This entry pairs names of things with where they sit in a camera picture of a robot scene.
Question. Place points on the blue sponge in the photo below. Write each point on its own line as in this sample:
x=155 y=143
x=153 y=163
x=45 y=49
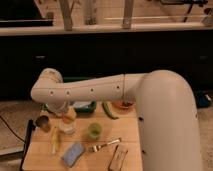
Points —
x=72 y=154

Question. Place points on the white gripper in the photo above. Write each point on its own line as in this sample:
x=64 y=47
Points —
x=58 y=108

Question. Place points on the black chair back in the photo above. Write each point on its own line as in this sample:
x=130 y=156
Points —
x=30 y=128

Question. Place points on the wooden rectangular block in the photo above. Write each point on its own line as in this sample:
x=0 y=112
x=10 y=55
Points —
x=118 y=157

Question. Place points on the green plastic cup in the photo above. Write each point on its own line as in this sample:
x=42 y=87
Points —
x=94 y=130

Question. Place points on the small metal cup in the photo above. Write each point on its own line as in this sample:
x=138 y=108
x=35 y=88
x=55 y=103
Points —
x=43 y=123

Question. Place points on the white paper cup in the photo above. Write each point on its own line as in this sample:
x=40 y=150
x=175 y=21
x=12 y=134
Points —
x=67 y=128

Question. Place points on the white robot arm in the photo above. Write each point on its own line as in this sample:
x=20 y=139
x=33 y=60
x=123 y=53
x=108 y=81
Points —
x=169 y=131

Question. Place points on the silver metal fork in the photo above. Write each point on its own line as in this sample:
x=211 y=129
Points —
x=97 y=148

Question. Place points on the green plastic tray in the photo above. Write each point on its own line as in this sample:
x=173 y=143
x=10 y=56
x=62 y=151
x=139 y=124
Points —
x=84 y=106

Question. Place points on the orange red bowl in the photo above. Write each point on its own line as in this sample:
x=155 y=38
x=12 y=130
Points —
x=123 y=105

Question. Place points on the green cucumber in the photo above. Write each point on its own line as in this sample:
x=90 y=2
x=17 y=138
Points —
x=107 y=111

